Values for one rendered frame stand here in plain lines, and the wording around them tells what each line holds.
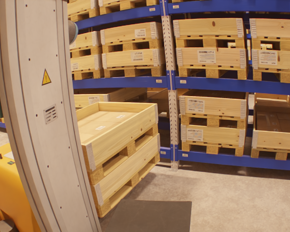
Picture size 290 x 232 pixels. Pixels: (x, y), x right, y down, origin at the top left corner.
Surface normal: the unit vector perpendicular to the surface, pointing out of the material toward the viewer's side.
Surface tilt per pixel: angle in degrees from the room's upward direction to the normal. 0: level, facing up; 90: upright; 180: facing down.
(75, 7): 90
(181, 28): 90
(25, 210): 74
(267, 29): 90
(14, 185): 68
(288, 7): 90
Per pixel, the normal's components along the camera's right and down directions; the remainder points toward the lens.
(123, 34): -0.48, 0.29
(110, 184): 0.88, 0.07
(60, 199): 0.97, -0.01
